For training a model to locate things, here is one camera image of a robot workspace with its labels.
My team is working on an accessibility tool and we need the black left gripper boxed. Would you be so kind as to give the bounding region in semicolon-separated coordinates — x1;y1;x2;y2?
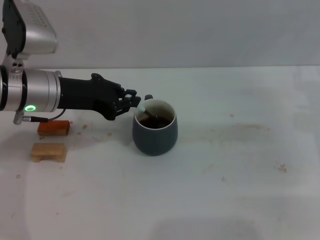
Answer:
57;72;142;121

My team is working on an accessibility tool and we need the light blue handled spoon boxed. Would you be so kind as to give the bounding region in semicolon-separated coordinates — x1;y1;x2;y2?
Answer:
136;104;154;118

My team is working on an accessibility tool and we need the grey ceramic coffee cup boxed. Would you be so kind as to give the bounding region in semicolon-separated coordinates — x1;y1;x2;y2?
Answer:
131;94;179;157

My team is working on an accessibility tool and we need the red-brown wooden block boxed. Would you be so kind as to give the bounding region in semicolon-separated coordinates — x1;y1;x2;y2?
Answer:
37;120;71;137

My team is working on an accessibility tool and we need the light notched wooden block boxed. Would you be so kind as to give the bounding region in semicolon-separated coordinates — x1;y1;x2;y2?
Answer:
31;142;68;164

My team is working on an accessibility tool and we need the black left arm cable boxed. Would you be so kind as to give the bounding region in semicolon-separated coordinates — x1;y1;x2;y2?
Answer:
13;109;66;125

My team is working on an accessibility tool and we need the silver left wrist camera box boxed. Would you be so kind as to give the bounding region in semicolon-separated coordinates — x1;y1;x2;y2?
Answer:
1;0;59;60

